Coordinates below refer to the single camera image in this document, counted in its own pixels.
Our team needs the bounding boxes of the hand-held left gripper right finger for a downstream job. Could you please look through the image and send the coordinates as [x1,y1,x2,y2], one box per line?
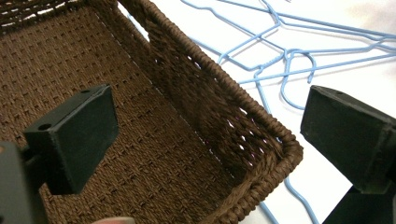
[299,84,396,194]

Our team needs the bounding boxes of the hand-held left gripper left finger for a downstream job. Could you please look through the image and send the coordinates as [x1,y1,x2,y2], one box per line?
[22,83,120,196]

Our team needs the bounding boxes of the brown woven basket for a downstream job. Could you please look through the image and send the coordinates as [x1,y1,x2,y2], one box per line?
[0,0,304,224]

